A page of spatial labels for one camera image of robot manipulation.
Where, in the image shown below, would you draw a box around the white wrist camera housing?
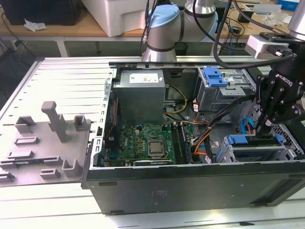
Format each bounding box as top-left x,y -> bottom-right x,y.
245,33 -> 296,59

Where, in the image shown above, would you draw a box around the yellow black supply wires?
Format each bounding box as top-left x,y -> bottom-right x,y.
163,84 -> 189,116

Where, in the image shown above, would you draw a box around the metal optical drive cage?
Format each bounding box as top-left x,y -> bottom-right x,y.
194,66 -> 254,113

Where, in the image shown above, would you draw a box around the black computer box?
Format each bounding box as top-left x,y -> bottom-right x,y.
0,0 -> 81,26

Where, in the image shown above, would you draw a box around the wooden desk white frame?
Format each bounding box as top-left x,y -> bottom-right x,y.
0,9 -> 150,58
213,0 -> 294,45

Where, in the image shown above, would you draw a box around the black Nvidia graphics card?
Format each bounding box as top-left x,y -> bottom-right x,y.
132,158 -> 176,167

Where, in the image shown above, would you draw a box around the grey parts rack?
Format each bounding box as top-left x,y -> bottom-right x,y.
0,101 -> 92,189

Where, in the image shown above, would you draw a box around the black open PC case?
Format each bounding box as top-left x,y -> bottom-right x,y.
81,61 -> 305,215

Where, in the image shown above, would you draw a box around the green Dell motherboard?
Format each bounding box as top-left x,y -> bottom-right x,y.
104,123 -> 198,165

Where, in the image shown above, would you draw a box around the black case fan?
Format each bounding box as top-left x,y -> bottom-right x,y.
106,97 -> 120,150

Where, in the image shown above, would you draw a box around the orange yellow power wires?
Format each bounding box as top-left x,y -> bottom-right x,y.
190,128 -> 214,157

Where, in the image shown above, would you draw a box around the crumpled white paper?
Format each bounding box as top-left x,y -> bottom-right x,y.
23,19 -> 47,31

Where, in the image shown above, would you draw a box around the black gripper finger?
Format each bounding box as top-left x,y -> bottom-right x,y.
255,75 -> 272,132
263,95 -> 305,133

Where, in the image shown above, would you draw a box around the metal disk bay cage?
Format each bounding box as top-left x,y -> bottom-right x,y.
214,94 -> 305,164

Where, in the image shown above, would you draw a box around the grey flat box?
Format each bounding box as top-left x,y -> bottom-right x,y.
252,3 -> 281,15

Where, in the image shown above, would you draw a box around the grey Dell power supply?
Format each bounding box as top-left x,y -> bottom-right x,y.
112,69 -> 166,125

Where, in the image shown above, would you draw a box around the black mesh waste bin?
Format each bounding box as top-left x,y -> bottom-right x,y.
175,42 -> 189,57

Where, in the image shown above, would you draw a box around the dark blue RAM stick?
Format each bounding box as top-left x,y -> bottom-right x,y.
180,123 -> 193,164
14,160 -> 45,166

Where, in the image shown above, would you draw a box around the silver CPU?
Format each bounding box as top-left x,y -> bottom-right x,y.
148,142 -> 164,155

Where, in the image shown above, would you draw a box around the clear plastic bag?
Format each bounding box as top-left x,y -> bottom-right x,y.
264,11 -> 293,25

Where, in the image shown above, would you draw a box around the hard disk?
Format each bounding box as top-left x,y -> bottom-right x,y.
215,133 -> 284,163

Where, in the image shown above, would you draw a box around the black cable bundle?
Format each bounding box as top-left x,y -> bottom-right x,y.
203,95 -> 251,164

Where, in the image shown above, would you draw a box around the black arm base cable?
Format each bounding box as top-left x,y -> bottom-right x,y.
142,0 -> 158,55

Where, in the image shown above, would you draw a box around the blue plastic drive latch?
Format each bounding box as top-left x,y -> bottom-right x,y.
203,67 -> 227,88

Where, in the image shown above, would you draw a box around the white plastic printer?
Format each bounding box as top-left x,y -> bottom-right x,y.
81,0 -> 158,38

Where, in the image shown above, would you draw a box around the CPU socket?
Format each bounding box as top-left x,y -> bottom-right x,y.
145,137 -> 168,159

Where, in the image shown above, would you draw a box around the blue cardboard box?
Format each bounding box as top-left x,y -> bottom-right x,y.
277,0 -> 301,10

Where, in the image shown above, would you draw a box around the blue SATA wire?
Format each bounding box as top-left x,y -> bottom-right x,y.
240,117 -> 257,135

